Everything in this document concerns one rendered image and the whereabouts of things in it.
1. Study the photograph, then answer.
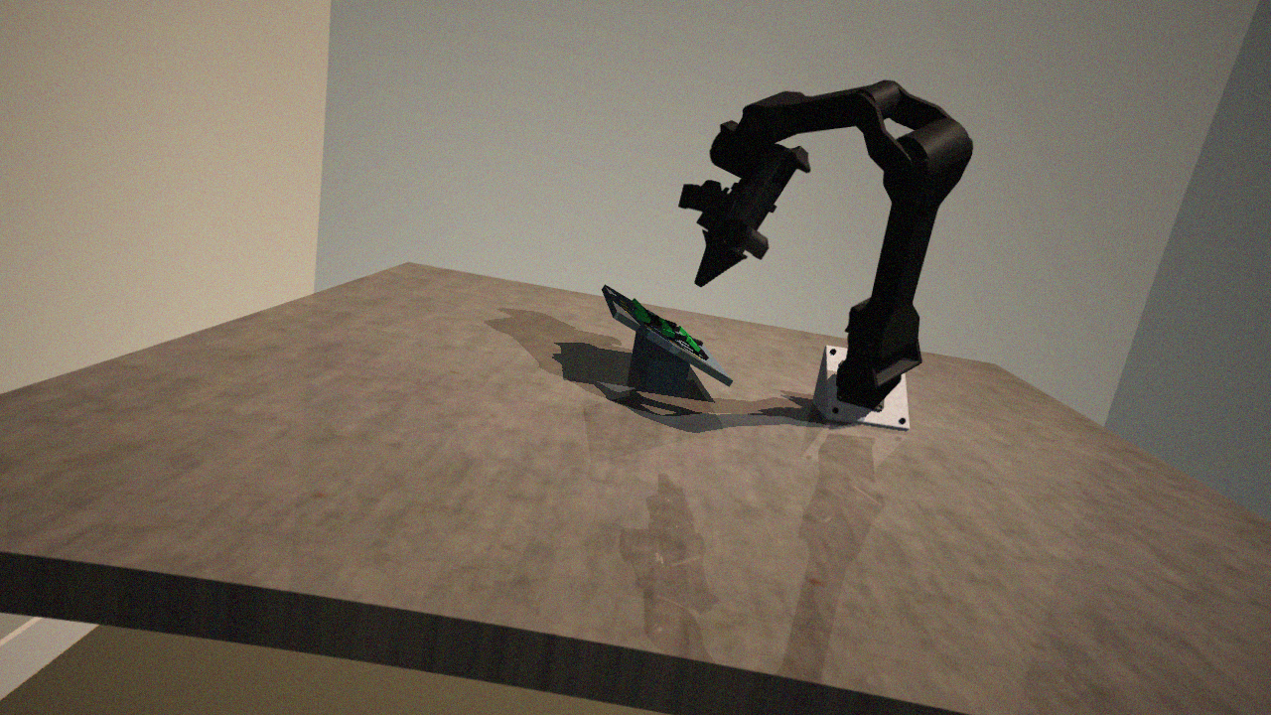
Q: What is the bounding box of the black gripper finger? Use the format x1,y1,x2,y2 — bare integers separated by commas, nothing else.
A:
695,232,747,287
694,229,710,283

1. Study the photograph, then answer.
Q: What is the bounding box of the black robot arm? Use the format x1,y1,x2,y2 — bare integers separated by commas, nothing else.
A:
677,80,974,411

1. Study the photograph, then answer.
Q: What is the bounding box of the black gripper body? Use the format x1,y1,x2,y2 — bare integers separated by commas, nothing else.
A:
697,177,777,260

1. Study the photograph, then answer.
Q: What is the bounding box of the grey switch panel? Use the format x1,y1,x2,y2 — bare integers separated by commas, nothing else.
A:
602,284,733,395

